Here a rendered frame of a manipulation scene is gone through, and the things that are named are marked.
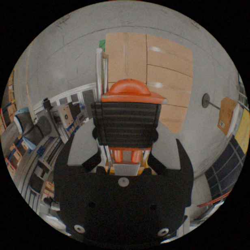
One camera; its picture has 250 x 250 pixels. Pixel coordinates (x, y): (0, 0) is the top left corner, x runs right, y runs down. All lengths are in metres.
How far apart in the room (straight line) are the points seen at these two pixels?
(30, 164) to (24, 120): 0.37
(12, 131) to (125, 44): 1.03
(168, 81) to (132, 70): 0.38
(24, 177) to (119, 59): 1.28
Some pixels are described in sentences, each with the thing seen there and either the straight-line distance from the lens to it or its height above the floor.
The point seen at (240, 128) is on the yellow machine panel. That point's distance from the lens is 7.24.
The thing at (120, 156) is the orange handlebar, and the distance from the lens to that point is 0.17.
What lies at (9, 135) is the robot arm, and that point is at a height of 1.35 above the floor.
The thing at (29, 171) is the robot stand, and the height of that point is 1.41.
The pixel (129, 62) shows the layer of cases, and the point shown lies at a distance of 0.82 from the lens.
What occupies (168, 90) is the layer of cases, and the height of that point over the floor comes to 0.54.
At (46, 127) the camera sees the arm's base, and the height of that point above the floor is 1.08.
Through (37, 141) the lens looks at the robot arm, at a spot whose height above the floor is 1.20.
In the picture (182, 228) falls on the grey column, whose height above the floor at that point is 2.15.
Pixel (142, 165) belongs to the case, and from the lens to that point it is 0.86.
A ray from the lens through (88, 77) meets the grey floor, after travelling 1.50.
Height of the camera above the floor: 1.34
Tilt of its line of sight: 58 degrees down
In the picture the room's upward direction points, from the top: 177 degrees counter-clockwise
